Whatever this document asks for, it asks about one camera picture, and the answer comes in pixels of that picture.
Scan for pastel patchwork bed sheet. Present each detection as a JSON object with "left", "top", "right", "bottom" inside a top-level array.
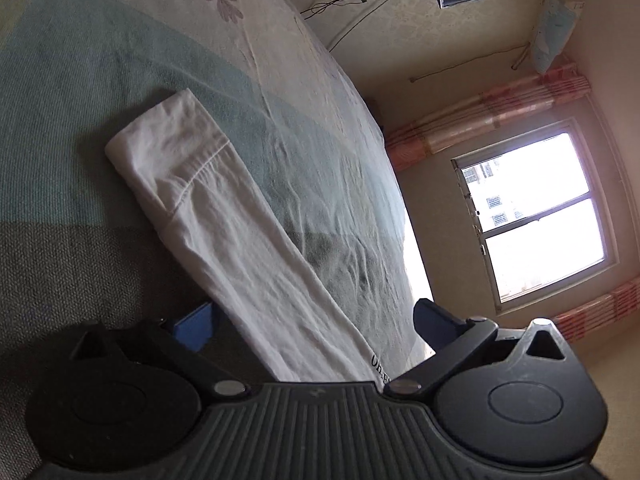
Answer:
[{"left": 0, "top": 0, "right": 436, "bottom": 480}]

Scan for white printed t-shirt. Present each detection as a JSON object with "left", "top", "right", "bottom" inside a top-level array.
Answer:
[{"left": 105, "top": 88, "right": 396, "bottom": 383}]

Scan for black wall cable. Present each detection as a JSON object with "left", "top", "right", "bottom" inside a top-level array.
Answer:
[{"left": 300, "top": 0, "right": 363, "bottom": 16}]

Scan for white wall cable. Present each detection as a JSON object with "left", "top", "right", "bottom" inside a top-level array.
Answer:
[{"left": 327, "top": 0, "right": 381, "bottom": 54}]

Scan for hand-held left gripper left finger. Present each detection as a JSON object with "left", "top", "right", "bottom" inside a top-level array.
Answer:
[{"left": 70, "top": 302, "right": 251, "bottom": 398}]

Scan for light blue wall hanging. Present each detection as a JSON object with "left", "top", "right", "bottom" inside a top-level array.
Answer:
[{"left": 530, "top": 0, "right": 586, "bottom": 74}]

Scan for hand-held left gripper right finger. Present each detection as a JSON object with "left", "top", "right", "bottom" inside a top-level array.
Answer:
[{"left": 386, "top": 298, "right": 570, "bottom": 396}]

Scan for window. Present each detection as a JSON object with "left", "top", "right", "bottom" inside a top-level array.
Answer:
[{"left": 452, "top": 120, "right": 626, "bottom": 311}]

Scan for pink striped curtain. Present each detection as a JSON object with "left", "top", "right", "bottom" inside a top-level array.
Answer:
[
  {"left": 552, "top": 282, "right": 640, "bottom": 342},
  {"left": 385, "top": 62, "right": 591, "bottom": 172}
]

